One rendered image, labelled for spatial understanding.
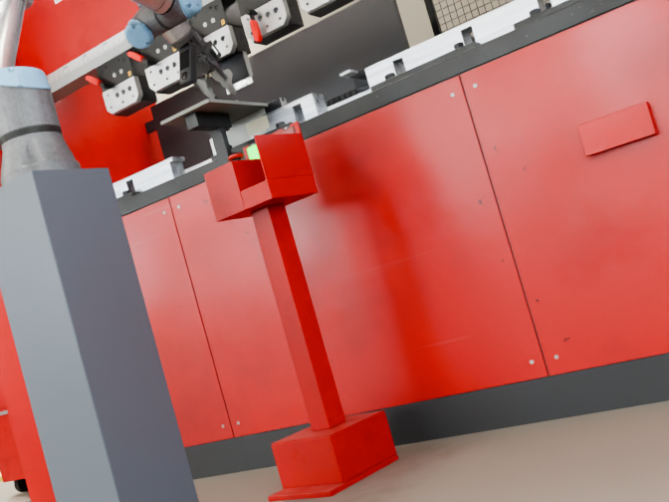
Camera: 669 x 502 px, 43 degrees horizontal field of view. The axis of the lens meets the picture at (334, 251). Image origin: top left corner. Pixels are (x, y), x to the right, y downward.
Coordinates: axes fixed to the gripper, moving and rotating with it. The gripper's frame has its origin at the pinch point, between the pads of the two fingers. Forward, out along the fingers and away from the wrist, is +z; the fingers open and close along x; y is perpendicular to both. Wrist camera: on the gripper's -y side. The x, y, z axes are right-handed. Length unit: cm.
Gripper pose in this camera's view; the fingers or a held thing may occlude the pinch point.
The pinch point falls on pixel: (223, 96)
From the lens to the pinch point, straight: 249.0
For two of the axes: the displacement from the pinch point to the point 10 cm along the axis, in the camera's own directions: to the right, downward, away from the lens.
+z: 5.5, 6.7, 5.0
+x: -8.1, 2.6, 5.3
